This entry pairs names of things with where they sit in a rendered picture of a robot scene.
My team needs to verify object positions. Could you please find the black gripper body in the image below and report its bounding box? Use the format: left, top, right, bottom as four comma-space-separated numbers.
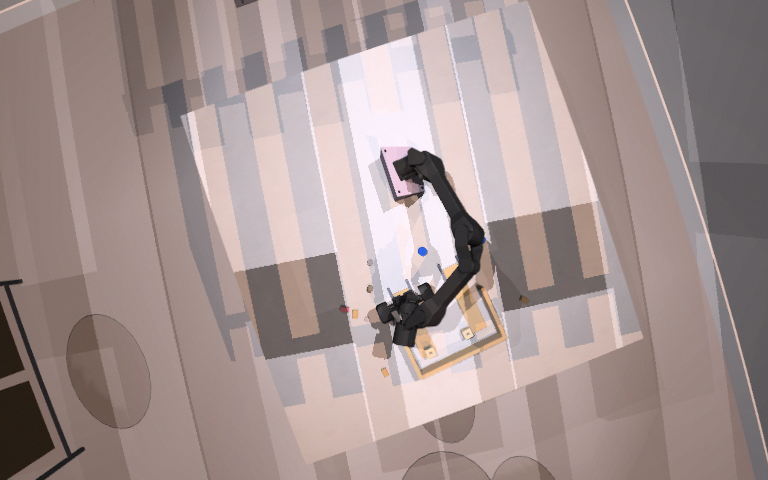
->
376, 282, 434, 324

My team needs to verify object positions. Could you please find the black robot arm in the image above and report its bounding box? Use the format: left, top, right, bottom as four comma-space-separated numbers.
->
392, 148, 485, 348

